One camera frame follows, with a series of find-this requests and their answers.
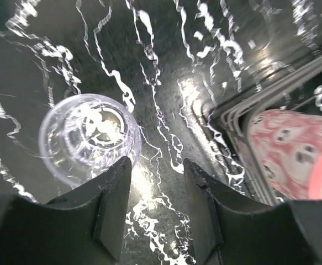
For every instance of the black marble pattern mat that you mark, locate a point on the black marble pattern mat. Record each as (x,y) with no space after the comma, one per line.
(171,64)

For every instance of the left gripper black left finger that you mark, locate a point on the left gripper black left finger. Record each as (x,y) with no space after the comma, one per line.
(83,226)

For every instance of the wire dish rack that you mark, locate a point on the wire dish rack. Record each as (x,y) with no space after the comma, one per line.
(299,91)

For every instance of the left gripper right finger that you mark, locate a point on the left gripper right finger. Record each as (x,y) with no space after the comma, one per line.
(230,228)

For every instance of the clear glass cup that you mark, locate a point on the clear glass cup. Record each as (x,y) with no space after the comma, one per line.
(82,136)

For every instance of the pink cup brown lid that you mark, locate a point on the pink cup brown lid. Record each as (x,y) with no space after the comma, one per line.
(287,145)

